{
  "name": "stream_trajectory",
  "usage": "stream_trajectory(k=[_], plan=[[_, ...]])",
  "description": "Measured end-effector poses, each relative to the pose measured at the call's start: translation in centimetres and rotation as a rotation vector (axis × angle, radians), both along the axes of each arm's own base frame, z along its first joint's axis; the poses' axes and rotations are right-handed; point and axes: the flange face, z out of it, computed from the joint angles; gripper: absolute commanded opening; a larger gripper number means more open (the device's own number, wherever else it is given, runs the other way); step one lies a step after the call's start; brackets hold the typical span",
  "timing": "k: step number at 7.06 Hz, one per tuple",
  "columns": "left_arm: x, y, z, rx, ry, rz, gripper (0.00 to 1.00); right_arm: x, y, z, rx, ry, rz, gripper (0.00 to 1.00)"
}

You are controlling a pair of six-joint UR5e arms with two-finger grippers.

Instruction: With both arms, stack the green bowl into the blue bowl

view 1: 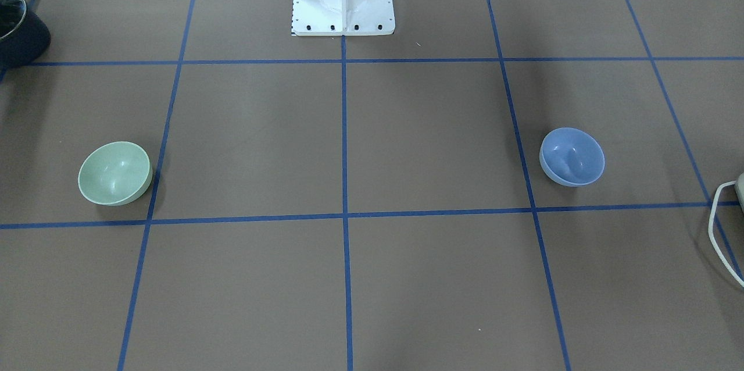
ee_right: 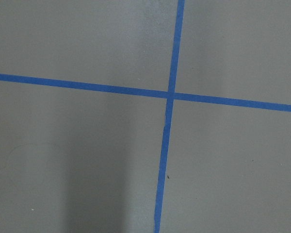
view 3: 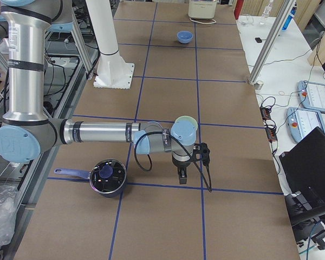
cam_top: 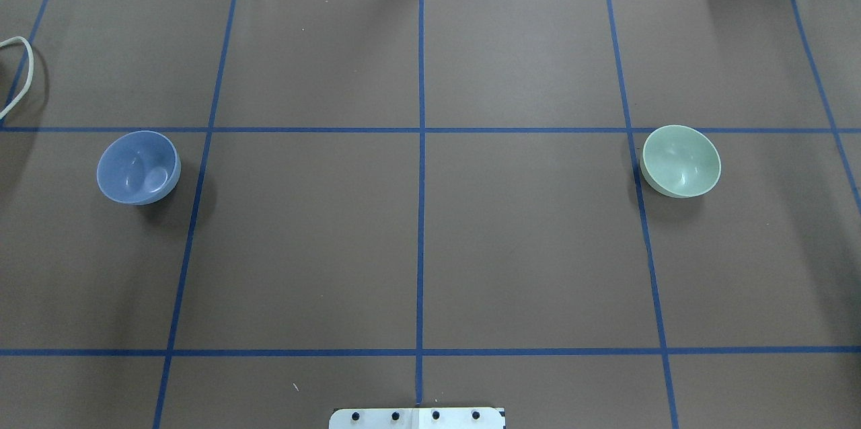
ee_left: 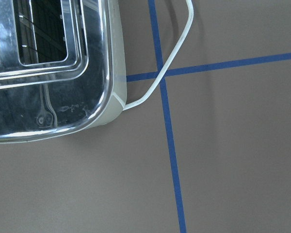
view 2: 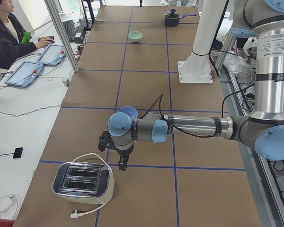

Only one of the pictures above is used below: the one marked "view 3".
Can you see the lower teach pendant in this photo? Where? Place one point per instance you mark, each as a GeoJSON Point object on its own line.
{"type": "Point", "coordinates": [302, 121]}

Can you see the white camera pillar with base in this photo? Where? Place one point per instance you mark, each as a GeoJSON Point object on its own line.
{"type": "Point", "coordinates": [112, 70]}

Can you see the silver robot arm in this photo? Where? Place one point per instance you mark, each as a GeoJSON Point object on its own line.
{"type": "Point", "coordinates": [27, 131]}

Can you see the clear plastic bottle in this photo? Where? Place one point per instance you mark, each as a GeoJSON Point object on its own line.
{"type": "Point", "coordinates": [266, 11]}

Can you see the upper teach pendant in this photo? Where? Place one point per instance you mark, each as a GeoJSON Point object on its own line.
{"type": "Point", "coordinates": [312, 95]}

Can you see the blue water bottle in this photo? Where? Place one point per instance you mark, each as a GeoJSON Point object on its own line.
{"type": "Point", "coordinates": [290, 17]}

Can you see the blue bowl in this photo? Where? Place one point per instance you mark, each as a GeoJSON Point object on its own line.
{"type": "Point", "coordinates": [184, 37]}

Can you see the white appliance box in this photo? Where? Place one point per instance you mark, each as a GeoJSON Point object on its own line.
{"type": "Point", "coordinates": [202, 9]}

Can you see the orange black usb hub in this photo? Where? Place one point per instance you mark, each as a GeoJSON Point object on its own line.
{"type": "Point", "coordinates": [269, 124]}

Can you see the teach pendant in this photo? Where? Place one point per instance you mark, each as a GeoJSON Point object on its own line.
{"type": "Point", "coordinates": [302, 121]}
{"type": "Point", "coordinates": [312, 95]}

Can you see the crumpled plastic bag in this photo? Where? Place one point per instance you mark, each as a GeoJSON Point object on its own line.
{"type": "Point", "coordinates": [8, 213]}

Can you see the green bowl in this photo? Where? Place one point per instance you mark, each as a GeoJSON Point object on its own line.
{"type": "Point", "coordinates": [189, 119]}

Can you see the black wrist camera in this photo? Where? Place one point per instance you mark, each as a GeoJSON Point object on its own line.
{"type": "Point", "coordinates": [201, 152]}

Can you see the black laptop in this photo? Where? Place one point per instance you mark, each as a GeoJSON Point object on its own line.
{"type": "Point", "coordinates": [304, 164]}

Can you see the aluminium frame post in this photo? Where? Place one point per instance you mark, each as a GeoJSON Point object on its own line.
{"type": "Point", "coordinates": [270, 39]}

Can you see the blue saucepan with glass lid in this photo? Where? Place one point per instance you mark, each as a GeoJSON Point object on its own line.
{"type": "Point", "coordinates": [108, 177]}

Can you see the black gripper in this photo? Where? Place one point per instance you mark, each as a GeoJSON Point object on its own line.
{"type": "Point", "coordinates": [180, 164]}

